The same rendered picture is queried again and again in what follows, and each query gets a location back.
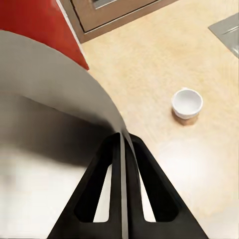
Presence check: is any paper coffee filter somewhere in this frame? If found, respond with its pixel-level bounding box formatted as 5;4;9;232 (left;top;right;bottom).
0;29;141;239

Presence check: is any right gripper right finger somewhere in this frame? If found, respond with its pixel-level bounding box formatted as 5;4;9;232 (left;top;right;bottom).
125;133;209;239

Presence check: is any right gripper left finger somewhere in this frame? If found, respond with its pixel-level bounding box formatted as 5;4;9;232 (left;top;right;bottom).
47;132;122;239

